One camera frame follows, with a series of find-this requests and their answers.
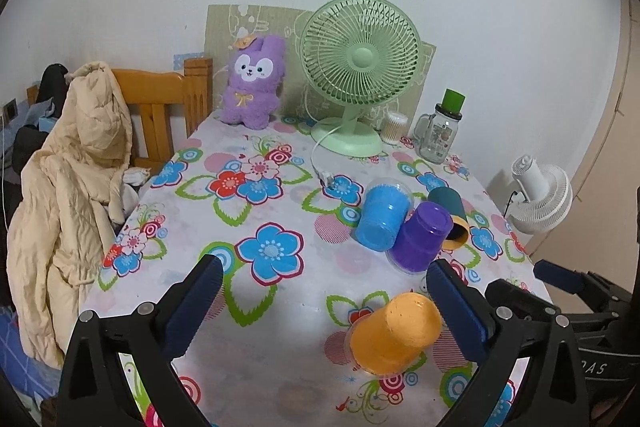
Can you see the glass mug with green lid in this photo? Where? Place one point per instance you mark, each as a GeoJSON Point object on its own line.
{"type": "Point", "coordinates": [440, 137]}

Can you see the purple cup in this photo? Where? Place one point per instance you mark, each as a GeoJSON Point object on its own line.
{"type": "Point", "coordinates": [420, 237]}

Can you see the orange cup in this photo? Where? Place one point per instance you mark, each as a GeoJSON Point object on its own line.
{"type": "Point", "coordinates": [395, 332]}

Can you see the white floor fan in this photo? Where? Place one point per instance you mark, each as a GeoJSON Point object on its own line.
{"type": "Point", "coordinates": [545, 197]}

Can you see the beige padded jacket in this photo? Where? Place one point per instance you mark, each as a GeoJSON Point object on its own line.
{"type": "Point", "coordinates": [65, 187]}

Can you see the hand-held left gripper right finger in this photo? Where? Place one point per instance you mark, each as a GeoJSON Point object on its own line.
{"type": "Point", "coordinates": [457, 312]}

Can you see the blue patterned cloth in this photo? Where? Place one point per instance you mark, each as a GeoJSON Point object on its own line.
{"type": "Point", "coordinates": [20, 357]}

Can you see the blue denim cloth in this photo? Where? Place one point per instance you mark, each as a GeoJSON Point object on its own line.
{"type": "Point", "coordinates": [40, 114]}

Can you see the wooden chair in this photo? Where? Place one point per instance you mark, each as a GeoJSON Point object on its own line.
{"type": "Point", "coordinates": [155, 107]}

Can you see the black garment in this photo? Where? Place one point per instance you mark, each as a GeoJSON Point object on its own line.
{"type": "Point", "coordinates": [50, 82]}

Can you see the purple plush rabbit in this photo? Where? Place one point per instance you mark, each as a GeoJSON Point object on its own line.
{"type": "Point", "coordinates": [252, 72]}

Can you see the cotton swab container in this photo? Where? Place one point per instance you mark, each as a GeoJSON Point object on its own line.
{"type": "Point", "coordinates": [395, 127]}

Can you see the light blue wall sticker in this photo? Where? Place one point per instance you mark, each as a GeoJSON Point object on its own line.
{"type": "Point", "coordinates": [182, 59]}

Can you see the dark teal cup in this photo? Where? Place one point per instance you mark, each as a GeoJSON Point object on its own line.
{"type": "Point", "coordinates": [446, 202]}

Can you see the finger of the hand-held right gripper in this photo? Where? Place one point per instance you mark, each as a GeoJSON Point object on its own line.
{"type": "Point", "coordinates": [515, 294]}
{"type": "Point", "coordinates": [557, 276]}

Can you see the blue cup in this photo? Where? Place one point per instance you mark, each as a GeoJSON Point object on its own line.
{"type": "Point", "coordinates": [382, 217]}

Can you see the floral tablecloth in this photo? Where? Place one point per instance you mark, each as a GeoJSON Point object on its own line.
{"type": "Point", "coordinates": [290, 307]}

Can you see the green desk fan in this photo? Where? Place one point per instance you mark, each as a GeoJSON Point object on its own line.
{"type": "Point", "coordinates": [360, 57]}

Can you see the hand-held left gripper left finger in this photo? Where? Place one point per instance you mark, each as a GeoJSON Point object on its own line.
{"type": "Point", "coordinates": [192, 302]}

